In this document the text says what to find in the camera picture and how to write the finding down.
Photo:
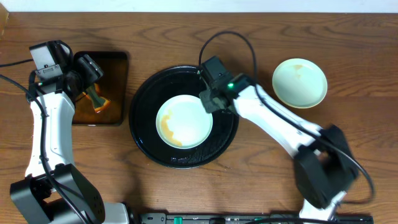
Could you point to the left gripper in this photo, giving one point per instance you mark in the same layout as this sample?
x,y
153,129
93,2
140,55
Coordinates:
x,y
89,72

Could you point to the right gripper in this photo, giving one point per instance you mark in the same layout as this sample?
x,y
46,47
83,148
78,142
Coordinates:
x,y
209,106

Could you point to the orange green scrub sponge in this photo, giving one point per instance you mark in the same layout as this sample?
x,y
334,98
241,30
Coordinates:
x,y
99,102

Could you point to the light blue plate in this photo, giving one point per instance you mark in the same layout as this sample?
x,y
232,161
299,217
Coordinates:
x,y
299,83
182,122

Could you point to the light blue plate top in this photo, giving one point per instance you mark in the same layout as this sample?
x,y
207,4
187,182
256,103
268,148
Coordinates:
x,y
299,83

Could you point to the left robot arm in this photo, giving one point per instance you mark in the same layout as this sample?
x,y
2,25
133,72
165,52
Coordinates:
x,y
53,189

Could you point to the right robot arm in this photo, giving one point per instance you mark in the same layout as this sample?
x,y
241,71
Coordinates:
x,y
323,163

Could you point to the black rectangular water tray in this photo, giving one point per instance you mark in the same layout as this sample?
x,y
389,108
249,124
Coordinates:
x,y
112,86

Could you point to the round black serving tray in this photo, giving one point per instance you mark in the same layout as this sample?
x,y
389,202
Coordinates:
x,y
156,90

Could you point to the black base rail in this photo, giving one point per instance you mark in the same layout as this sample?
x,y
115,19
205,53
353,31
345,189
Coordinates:
x,y
162,218

